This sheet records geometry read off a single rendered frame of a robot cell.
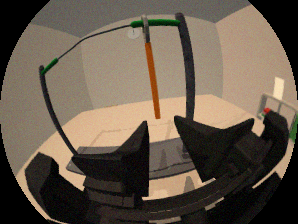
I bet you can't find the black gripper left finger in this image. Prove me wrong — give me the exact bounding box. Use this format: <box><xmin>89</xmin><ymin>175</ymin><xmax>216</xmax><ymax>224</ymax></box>
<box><xmin>71</xmin><ymin>121</ymin><xmax>149</xmax><ymax>197</ymax></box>

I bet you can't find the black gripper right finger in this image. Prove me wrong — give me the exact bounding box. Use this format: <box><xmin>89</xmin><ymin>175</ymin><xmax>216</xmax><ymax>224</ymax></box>
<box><xmin>174</xmin><ymin>116</ymin><xmax>254</xmax><ymax>183</ymax></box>

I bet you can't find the orange handle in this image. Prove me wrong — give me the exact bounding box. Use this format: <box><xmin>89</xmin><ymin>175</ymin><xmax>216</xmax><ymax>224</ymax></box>
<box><xmin>141</xmin><ymin>15</ymin><xmax>161</xmax><ymax>120</ymax></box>

